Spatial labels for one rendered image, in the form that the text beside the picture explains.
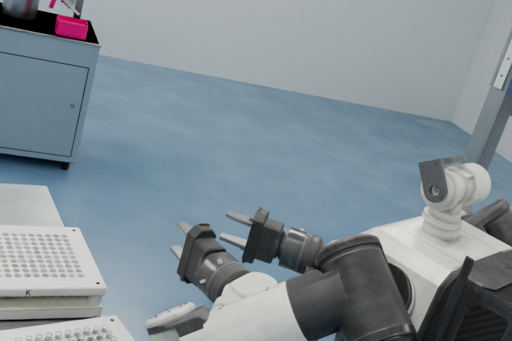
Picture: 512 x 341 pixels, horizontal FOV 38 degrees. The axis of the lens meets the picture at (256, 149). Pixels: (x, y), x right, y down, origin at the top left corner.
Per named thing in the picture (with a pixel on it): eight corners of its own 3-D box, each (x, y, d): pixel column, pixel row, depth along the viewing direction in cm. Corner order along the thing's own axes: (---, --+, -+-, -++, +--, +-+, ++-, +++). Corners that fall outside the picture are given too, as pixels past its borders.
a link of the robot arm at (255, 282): (241, 308, 138) (201, 332, 126) (256, 266, 135) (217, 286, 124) (270, 326, 135) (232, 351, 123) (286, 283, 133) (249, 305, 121)
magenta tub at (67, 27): (55, 35, 392) (58, 19, 389) (53, 30, 402) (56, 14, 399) (85, 41, 397) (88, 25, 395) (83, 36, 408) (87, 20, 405)
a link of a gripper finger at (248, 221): (228, 212, 163) (254, 221, 162) (224, 218, 160) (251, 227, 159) (229, 206, 162) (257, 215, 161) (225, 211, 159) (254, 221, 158)
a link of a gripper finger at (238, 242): (219, 237, 161) (246, 246, 160) (222, 231, 164) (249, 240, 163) (217, 243, 162) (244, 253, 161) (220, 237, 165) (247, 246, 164)
